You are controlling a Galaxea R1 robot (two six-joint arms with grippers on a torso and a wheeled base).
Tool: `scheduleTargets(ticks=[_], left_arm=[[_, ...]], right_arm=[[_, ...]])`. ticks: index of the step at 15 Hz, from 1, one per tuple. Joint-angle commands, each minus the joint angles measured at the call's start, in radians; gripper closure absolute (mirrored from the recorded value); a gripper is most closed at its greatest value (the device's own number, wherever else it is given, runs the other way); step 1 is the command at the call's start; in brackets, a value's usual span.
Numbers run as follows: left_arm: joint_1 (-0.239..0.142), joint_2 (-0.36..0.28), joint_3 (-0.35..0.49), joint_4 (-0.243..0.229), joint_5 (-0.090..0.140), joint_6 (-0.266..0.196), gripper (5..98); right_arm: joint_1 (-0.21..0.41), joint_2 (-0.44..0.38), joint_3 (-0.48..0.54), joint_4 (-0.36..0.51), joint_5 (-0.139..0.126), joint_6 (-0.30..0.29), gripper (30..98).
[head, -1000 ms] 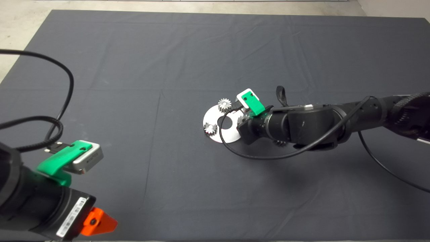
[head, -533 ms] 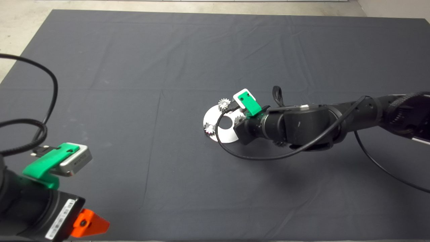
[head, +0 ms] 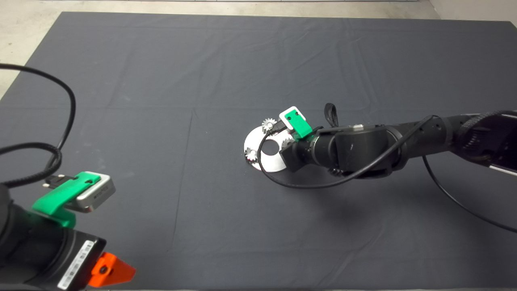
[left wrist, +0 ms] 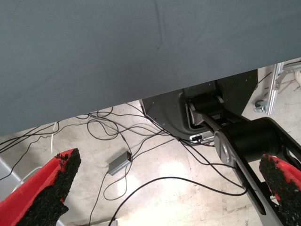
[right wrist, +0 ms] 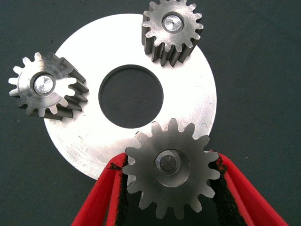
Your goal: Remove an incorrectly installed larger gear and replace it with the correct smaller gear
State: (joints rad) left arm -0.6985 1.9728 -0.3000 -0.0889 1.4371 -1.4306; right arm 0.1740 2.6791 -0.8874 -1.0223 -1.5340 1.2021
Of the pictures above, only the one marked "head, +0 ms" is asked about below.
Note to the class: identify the green right camera mount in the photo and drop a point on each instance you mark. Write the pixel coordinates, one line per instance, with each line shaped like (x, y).
(301, 126)

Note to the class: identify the larger steel gear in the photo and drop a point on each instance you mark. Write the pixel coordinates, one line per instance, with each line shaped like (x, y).
(334, 171)

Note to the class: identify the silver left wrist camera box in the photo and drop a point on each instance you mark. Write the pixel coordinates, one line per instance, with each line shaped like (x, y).
(101, 194)

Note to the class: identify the small steel gear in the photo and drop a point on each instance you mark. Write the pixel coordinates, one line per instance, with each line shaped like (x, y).
(249, 154)
(267, 125)
(287, 142)

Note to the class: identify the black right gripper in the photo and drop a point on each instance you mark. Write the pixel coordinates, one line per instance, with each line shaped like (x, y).
(309, 153)

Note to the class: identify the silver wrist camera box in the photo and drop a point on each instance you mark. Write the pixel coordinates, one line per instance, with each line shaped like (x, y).
(101, 194)
(282, 120)

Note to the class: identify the green left camera mount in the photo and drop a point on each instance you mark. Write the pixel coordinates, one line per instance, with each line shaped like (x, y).
(58, 196)

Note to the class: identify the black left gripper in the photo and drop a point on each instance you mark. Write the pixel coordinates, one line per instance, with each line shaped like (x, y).
(44, 254)

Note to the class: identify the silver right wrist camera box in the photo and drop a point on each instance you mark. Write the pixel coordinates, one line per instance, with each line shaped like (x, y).
(282, 120)

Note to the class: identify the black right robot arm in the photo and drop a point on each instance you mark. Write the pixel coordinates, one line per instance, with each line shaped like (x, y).
(404, 141)

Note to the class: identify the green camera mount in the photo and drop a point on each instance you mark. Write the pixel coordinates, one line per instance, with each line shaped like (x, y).
(301, 126)
(58, 196)

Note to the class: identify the round metal plate with hole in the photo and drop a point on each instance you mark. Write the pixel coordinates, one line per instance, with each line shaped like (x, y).
(252, 139)

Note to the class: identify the dark grey table cloth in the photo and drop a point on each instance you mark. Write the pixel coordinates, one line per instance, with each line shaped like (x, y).
(202, 60)

